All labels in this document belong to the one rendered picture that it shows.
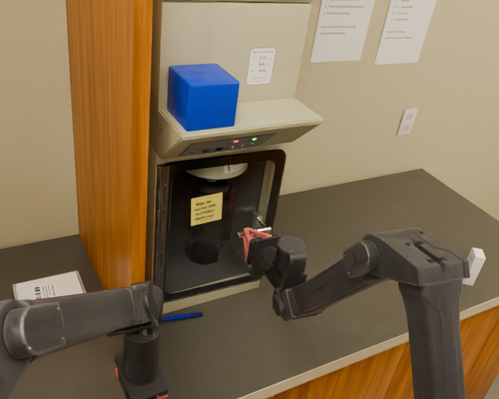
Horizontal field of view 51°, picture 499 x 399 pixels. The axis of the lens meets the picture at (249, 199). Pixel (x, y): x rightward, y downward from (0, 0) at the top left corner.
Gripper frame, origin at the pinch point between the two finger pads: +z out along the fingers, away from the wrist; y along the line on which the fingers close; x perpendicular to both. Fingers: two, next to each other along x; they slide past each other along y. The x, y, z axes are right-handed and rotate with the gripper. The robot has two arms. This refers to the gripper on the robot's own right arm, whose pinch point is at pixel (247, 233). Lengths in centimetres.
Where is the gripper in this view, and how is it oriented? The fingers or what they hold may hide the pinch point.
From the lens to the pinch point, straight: 123.7
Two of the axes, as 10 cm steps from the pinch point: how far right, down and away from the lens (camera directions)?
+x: -8.7, 1.6, -4.6
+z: -4.7, -5.3, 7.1
